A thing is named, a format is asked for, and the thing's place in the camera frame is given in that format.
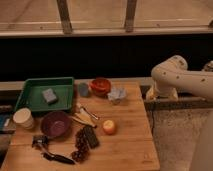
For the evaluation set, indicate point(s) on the dark chocolate bar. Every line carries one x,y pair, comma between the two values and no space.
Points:
91,136

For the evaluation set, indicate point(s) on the orange apple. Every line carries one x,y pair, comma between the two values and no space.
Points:
109,127

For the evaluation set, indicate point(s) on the blue sponge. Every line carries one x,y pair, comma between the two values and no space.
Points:
49,96

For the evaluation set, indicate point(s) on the green plastic tray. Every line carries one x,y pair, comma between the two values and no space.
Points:
31,94

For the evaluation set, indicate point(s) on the bunch of dark grapes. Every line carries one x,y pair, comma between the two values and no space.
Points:
82,151

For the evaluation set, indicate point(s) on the blue object at left edge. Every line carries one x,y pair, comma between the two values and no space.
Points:
4,121

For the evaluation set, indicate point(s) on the banana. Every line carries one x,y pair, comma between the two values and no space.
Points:
83,119

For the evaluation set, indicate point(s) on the purple bowl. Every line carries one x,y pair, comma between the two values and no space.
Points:
55,124

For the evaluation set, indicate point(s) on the stack of white cups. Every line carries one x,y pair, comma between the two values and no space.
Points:
24,118

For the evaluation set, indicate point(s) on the red bowl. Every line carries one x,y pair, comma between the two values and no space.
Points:
100,86

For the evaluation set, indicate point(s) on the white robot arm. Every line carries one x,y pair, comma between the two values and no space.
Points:
173,74

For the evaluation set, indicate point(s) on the blue cup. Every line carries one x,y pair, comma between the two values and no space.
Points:
83,90

